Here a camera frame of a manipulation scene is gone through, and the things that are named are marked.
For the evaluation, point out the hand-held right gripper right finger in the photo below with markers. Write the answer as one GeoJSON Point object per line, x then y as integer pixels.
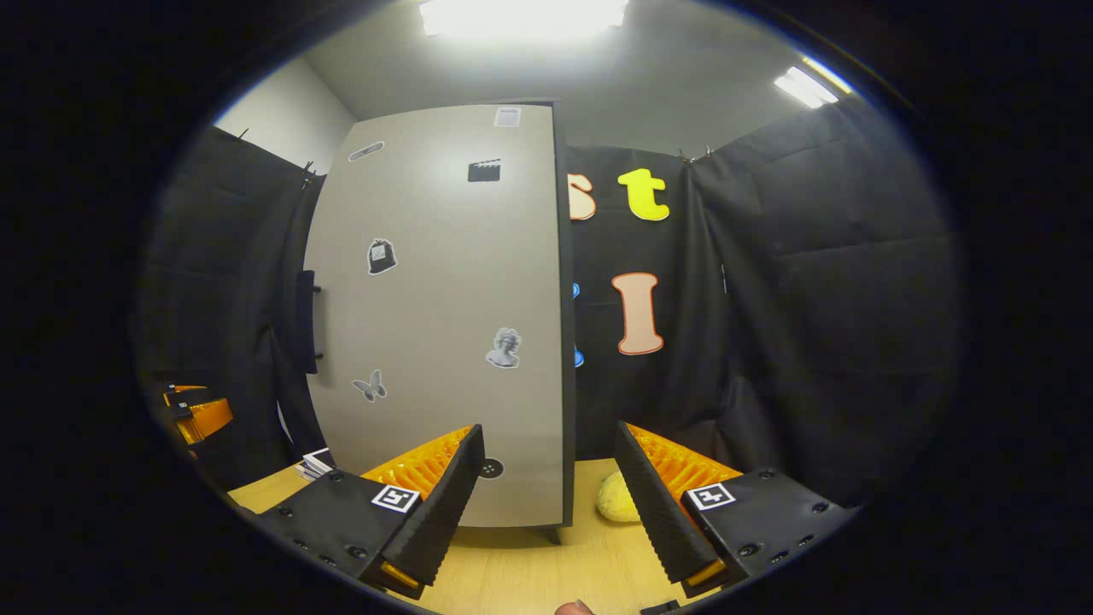
{"type": "Point", "coordinates": [653, 504]}

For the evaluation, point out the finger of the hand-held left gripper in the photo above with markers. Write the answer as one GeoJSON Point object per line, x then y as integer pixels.
{"type": "Point", "coordinates": [188, 397]}
{"type": "Point", "coordinates": [209, 417]}

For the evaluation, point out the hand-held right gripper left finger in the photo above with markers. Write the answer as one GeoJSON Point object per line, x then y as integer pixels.
{"type": "Point", "coordinates": [444, 504]}

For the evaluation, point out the grey cabinet door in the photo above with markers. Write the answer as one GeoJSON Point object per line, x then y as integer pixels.
{"type": "Point", "coordinates": [444, 273]}

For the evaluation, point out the yellow round soft toy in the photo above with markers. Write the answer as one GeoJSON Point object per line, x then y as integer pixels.
{"type": "Point", "coordinates": [616, 500]}

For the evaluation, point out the thin white book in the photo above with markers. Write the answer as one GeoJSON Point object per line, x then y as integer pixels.
{"type": "Point", "coordinates": [307, 473]}

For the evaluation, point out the black backdrop cloth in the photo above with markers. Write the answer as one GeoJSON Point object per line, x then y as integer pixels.
{"type": "Point", "coordinates": [811, 299]}

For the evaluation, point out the small ceiling light panel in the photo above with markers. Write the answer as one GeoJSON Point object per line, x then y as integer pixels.
{"type": "Point", "coordinates": [807, 85]}

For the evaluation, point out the large ceiling light panel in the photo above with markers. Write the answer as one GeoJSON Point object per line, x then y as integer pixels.
{"type": "Point", "coordinates": [521, 17]}

